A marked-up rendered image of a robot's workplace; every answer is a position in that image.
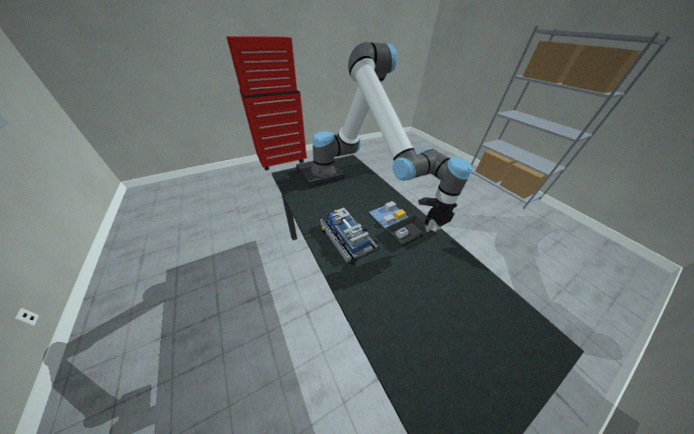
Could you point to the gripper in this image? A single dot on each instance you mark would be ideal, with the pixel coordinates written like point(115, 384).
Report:
point(444, 212)

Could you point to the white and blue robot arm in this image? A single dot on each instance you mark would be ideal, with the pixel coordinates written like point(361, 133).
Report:
point(368, 65)

